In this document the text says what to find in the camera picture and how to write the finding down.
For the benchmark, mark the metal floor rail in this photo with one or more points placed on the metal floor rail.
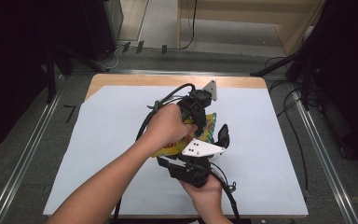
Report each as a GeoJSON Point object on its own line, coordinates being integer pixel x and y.
{"type": "Point", "coordinates": [323, 155]}
{"type": "Point", "coordinates": [167, 72]}
{"type": "Point", "coordinates": [21, 155]}

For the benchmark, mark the yellow green spouted pouch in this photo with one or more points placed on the yellow green spouted pouch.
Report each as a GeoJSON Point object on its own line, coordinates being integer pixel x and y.
{"type": "Point", "coordinates": [208, 124]}

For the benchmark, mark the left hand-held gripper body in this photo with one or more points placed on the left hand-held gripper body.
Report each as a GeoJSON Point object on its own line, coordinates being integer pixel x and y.
{"type": "Point", "coordinates": [195, 102]}

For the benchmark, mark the black cabinet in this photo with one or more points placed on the black cabinet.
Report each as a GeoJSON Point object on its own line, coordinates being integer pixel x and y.
{"type": "Point", "coordinates": [101, 28]}

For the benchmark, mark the person's right hand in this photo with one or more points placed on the person's right hand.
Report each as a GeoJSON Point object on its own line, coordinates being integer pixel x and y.
{"type": "Point", "coordinates": [203, 196]}

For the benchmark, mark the dark curtain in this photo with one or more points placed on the dark curtain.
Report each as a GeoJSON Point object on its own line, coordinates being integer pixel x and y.
{"type": "Point", "coordinates": [18, 62]}
{"type": "Point", "coordinates": [348, 77]}

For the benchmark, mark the black stand leg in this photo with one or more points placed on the black stand leg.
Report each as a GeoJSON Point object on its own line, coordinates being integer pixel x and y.
{"type": "Point", "coordinates": [51, 77]}
{"type": "Point", "coordinates": [276, 63]}

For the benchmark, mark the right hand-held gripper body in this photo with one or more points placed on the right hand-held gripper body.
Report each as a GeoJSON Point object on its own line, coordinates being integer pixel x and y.
{"type": "Point", "coordinates": [195, 168]}

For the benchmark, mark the light wooden shelf unit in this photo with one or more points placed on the light wooden shelf unit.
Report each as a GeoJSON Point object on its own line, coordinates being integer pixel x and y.
{"type": "Point", "coordinates": [245, 18]}

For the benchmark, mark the person's left hand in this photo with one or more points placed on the person's left hand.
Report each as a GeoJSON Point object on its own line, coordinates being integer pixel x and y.
{"type": "Point", "coordinates": [167, 127]}

